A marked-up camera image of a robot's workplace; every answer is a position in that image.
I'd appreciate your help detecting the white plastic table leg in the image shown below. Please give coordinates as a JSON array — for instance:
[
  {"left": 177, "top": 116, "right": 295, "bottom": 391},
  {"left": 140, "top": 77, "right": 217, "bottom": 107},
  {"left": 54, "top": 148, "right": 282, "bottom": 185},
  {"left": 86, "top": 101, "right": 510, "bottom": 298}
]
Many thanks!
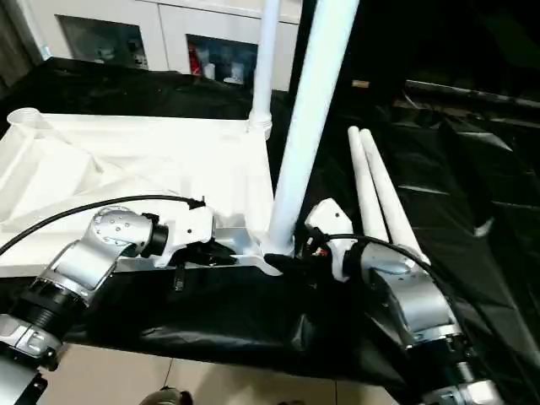
[
  {"left": 246, "top": 0, "right": 283, "bottom": 139},
  {"left": 347, "top": 126, "right": 392, "bottom": 245},
  {"left": 358, "top": 128, "right": 432, "bottom": 267},
  {"left": 264, "top": 0, "right": 361, "bottom": 257}
]

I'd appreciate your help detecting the white plastic table top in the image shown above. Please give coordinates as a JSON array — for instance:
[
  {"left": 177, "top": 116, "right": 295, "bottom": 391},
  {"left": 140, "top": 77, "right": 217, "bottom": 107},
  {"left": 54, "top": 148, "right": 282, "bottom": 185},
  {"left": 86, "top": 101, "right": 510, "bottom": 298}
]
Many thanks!
[{"left": 0, "top": 107, "right": 297, "bottom": 280}]

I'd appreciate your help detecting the black plastic mat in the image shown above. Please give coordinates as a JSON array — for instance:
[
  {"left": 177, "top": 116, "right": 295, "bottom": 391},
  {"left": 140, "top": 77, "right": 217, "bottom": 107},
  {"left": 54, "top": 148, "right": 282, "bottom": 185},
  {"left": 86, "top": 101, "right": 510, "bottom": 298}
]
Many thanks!
[{"left": 0, "top": 57, "right": 540, "bottom": 405}]

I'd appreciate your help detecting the small white object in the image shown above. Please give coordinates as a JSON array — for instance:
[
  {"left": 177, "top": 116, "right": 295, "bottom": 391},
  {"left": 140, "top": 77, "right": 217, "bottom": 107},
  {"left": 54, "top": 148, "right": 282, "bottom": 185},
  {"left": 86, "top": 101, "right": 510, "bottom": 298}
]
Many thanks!
[{"left": 472, "top": 215, "right": 495, "bottom": 238}]

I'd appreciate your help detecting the dark metal rod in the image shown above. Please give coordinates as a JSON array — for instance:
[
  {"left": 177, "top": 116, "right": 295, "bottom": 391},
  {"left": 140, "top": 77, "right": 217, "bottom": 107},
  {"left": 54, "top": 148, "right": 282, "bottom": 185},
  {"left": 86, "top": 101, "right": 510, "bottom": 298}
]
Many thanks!
[{"left": 403, "top": 78, "right": 540, "bottom": 109}]

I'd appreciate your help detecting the white glass-door cabinet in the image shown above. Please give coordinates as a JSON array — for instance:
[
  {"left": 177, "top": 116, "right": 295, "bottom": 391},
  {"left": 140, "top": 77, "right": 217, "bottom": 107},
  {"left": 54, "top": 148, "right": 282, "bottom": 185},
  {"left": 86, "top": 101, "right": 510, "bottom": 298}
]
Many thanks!
[{"left": 37, "top": 0, "right": 304, "bottom": 93}]

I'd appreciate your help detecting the grey curtain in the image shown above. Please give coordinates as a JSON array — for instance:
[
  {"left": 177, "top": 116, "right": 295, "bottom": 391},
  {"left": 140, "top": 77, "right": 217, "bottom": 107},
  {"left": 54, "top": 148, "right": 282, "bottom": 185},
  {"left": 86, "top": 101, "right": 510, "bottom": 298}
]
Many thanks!
[{"left": 0, "top": 0, "right": 44, "bottom": 88}]

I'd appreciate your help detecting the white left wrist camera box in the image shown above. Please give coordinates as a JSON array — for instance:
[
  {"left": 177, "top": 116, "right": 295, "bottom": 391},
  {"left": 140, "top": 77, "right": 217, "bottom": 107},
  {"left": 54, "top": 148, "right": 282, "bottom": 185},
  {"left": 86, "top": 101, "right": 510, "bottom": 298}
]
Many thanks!
[{"left": 154, "top": 201, "right": 215, "bottom": 270}]

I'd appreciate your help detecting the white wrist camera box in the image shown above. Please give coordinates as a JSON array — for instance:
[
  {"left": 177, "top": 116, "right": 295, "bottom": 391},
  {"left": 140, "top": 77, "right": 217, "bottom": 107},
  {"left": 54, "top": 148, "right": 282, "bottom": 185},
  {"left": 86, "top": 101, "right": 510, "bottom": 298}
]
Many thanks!
[
  {"left": 154, "top": 201, "right": 215, "bottom": 270},
  {"left": 304, "top": 197, "right": 354, "bottom": 283}
]

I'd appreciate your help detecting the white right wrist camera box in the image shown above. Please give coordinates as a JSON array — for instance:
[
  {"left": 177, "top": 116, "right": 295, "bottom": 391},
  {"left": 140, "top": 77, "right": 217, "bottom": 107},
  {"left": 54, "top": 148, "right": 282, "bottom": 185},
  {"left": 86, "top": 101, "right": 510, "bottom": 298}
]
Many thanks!
[{"left": 304, "top": 197, "right": 354, "bottom": 283}]

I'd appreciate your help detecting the black left wrist camera cable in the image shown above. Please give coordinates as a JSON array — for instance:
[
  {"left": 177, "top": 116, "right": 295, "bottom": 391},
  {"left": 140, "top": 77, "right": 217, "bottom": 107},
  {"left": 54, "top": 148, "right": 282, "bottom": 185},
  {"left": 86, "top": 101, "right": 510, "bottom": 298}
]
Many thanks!
[{"left": 0, "top": 194, "right": 208, "bottom": 257}]

